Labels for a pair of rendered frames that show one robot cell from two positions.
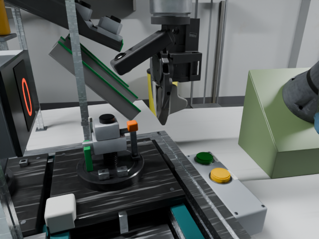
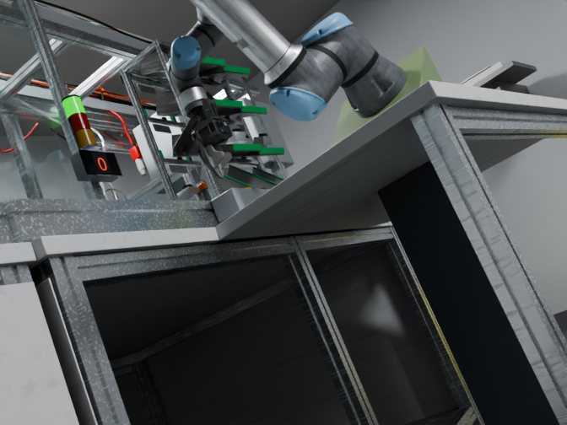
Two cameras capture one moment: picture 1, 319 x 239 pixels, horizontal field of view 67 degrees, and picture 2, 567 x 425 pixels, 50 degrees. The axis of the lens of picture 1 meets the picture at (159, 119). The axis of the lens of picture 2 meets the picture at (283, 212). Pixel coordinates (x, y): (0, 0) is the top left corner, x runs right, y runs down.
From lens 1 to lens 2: 1.50 m
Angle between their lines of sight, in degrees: 57
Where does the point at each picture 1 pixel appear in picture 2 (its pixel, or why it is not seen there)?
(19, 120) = (89, 164)
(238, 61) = not seen: outside the picture
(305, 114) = (358, 110)
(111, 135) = (186, 196)
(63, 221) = not seen: hidden behind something
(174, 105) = (215, 158)
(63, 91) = not seen: hidden behind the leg
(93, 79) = (227, 183)
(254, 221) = (226, 201)
